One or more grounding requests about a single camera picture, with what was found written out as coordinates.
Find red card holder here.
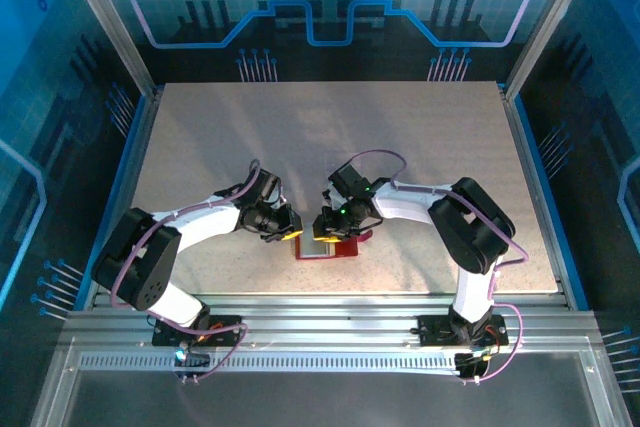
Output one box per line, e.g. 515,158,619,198
294,229,375,262

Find blue table edge strip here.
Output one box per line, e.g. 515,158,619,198
73,94,151,311
514,94,590,311

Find grey metal panel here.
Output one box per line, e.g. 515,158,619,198
29,336,631,427

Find aluminium cross rail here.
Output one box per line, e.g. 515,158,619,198
59,293,601,356

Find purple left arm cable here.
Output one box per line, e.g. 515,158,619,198
110,160,250,386

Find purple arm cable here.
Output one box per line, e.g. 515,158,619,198
110,160,250,386
348,149,530,386

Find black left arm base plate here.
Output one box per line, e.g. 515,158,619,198
152,315,243,348

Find slotted grey cable duct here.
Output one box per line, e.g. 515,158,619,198
78,351,469,373

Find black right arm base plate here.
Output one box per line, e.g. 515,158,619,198
417,315,510,348

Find aluminium side rail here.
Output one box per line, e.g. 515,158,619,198
502,86,574,308
84,86,166,308

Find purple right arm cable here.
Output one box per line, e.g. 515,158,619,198
348,149,530,386

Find aluminium frame post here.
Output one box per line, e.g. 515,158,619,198
55,0,162,98
504,0,603,98

